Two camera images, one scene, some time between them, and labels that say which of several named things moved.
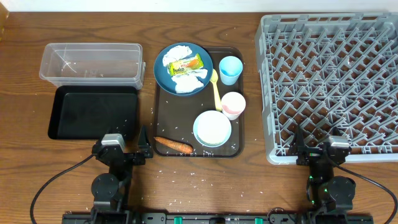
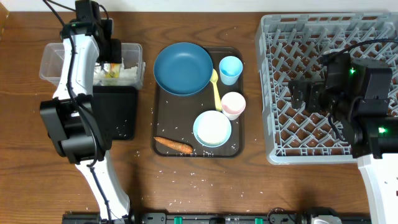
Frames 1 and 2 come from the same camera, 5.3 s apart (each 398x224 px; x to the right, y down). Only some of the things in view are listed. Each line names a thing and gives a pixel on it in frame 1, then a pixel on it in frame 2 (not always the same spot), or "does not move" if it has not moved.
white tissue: (175, 53) to (99, 75)
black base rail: (222, 218) does not move
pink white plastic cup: (233, 104) does not move
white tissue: (189, 82) to (128, 74)
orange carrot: (183, 148) does not move
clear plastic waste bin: (98, 65) does not move
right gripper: (318, 157) to (306, 96)
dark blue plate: (164, 78) does not move
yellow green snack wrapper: (185, 65) to (114, 71)
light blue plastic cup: (230, 69) does not move
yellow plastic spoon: (214, 78) does not move
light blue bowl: (212, 129) does not move
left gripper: (123, 156) to (111, 54)
